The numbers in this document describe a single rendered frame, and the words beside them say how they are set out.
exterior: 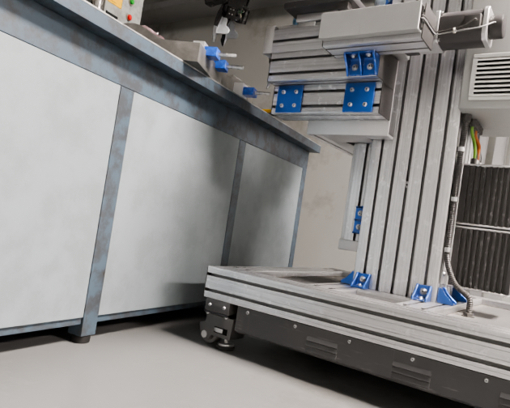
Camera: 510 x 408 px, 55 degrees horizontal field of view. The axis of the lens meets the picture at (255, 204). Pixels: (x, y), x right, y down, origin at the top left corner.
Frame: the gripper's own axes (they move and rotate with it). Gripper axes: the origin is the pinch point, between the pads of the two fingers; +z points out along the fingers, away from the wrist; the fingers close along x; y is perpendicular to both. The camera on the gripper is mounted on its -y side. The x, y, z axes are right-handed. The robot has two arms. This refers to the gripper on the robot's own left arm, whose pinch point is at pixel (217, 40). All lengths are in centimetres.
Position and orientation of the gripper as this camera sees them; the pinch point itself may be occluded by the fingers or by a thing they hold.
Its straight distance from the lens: 188.3
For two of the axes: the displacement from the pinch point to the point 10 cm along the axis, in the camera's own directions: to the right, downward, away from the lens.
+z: -3.4, 9.1, 2.5
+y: 8.7, 4.0, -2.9
